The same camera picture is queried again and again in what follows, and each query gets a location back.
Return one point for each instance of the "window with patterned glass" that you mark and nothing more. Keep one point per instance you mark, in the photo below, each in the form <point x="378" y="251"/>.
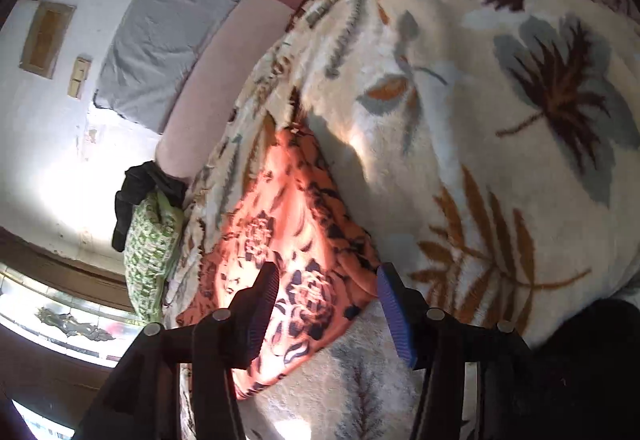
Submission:
<point x="60" y="325"/>

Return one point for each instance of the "orange floral garment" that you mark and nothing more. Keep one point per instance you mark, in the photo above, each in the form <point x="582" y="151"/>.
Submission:
<point x="280" y="220"/>

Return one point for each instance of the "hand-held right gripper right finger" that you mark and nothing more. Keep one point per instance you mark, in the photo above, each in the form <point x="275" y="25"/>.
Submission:
<point x="395" y="317"/>

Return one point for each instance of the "dark cloth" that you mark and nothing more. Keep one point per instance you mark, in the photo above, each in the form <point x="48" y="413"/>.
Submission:
<point x="590" y="370"/>

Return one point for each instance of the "pink bolster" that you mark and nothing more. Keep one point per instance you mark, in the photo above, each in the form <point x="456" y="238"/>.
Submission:
<point x="220" y="69"/>

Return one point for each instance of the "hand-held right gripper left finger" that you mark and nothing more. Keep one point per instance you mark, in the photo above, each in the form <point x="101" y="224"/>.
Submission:
<point x="262" y="306"/>

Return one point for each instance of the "black cloth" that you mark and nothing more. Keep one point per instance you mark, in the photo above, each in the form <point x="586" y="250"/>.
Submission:
<point x="135" y="185"/>

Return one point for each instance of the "recessed wall panel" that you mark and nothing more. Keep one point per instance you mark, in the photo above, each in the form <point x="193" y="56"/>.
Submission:
<point x="46" y="39"/>

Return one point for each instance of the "grey pillow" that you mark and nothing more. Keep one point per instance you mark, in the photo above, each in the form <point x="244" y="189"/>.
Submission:
<point x="160" y="44"/>

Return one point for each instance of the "cream leaf-print blanket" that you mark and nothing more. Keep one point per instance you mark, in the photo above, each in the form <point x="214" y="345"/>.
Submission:
<point x="450" y="144"/>

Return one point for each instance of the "beige wall switch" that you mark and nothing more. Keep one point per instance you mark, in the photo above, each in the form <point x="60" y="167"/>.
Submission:
<point x="79" y="77"/>

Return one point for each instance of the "green patterned pillow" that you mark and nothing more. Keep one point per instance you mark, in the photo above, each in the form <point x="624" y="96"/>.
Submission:
<point x="150" y="250"/>

